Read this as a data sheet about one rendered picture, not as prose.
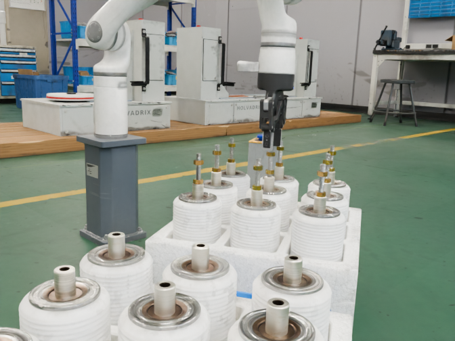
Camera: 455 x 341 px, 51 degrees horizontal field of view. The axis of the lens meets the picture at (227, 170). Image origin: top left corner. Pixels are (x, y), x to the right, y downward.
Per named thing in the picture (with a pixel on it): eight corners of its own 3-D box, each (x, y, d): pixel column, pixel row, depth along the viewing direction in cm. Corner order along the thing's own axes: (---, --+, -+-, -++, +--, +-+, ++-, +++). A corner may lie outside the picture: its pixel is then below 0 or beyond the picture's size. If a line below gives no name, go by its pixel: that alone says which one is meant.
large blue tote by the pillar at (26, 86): (13, 107, 525) (11, 74, 518) (47, 106, 556) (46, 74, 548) (35, 111, 494) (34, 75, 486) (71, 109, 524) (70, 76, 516)
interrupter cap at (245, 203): (267, 199, 94) (268, 196, 94) (282, 211, 87) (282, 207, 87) (231, 201, 92) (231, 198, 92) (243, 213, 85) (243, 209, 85)
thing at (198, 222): (189, 270, 103) (191, 189, 99) (227, 281, 99) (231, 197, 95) (162, 286, 95) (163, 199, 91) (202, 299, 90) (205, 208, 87)
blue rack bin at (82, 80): (61, 83, 594) (61, 65, 590) (89, 83, 621) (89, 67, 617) (82, 84, 560) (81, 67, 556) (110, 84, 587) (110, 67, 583)
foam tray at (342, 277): (144, 326, 93) (144, 239, 89) (208, 255, 130) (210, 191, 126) (349, 367, 83) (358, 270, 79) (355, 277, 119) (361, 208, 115)
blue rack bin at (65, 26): (59, 39, 584) (58, 21, 580) (87, 41, 611) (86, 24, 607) (79, 38, 551) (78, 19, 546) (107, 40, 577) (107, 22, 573)
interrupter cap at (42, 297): (13, 307, 50) (12, 301, 50) (56, 277, 57) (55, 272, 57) (76, 319, 48) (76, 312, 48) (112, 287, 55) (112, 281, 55)
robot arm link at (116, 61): (108, 18, 135) (110, 79, 139) (84, 14, 127) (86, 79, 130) (134, 17, 131) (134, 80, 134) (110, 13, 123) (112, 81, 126)
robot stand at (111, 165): (78, 234, 142) (75, 135, 136) (120, 224, 152) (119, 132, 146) (103, 248, 132) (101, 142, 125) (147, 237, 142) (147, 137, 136)
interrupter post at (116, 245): (103, 259, 63) (103, 236, 62) (112, 253, 65) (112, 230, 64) (120, 262, 62) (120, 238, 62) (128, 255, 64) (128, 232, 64)
